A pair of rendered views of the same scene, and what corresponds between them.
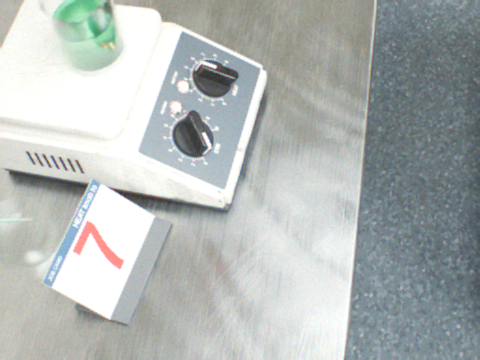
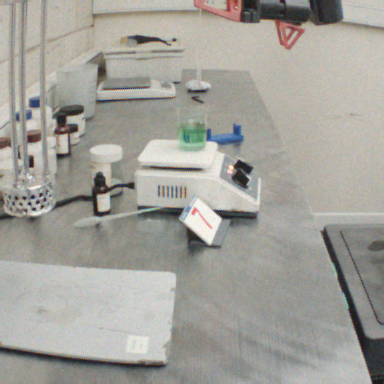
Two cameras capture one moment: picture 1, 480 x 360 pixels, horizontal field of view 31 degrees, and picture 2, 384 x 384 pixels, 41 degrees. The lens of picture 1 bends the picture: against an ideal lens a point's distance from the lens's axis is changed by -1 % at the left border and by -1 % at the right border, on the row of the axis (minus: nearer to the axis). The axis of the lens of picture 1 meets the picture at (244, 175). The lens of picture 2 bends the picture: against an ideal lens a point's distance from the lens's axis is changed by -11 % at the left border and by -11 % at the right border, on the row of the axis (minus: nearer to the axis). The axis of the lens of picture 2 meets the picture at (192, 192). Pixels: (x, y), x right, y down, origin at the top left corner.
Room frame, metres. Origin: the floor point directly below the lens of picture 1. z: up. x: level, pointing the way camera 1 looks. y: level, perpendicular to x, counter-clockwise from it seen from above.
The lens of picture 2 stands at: (-0.44, 0.35, 1.12)
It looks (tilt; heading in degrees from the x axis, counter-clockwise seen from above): 22 degrees down; 344
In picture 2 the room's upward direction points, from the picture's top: straight up
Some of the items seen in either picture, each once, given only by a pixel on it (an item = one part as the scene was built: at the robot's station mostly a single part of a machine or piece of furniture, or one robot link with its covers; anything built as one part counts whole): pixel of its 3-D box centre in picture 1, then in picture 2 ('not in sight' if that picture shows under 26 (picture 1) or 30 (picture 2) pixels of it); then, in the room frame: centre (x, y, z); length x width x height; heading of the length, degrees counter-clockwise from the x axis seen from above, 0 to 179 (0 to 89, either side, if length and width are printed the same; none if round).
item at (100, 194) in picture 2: not in sight; (100, 191); (0.42, 0.25, 0.78); 0.03 x 0.03 x 0.07
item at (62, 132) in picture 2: not in sight; (62, 134); (0.76, 0.30, 0.80); 0.04 x 0.04 x 0.10
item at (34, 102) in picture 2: not in sight; (38, 123); (0.82, 0.36, 0.81); 0.07 x 0.07 x 0.13
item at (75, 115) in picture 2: not in sight; (71, 121); (0.92, 0.27, 0.79); 0.07 x 0.07 x 0.07
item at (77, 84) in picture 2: not in sight; (78, 90); (1.13, 0.23, 0.82); 0.18 x 0.13 x 0.15; 150
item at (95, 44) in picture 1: (84, 23); (192, 128); (0.44, 0.09, 0.87); 0.06 x 0.05 x 0.08; 5
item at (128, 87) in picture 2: not in sight; (135, 87); (1.36, 0.02, 0.77); 0.26 x 0.19 x 0.05; 78
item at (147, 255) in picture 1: (109, 251); (206, 219); (0.30, 0.11, 0.77); 0.09 x 0.06 x 0.04; 151
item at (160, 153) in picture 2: (69, 62); (179, 153); (0.44, 0.12, 0.83); 0.12 x 0.12 x 0.01; 66
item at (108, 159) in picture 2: not in sight; (106, 170); (0.51, 0.23, 0.79); 0.06 x 0.06 x 0.08
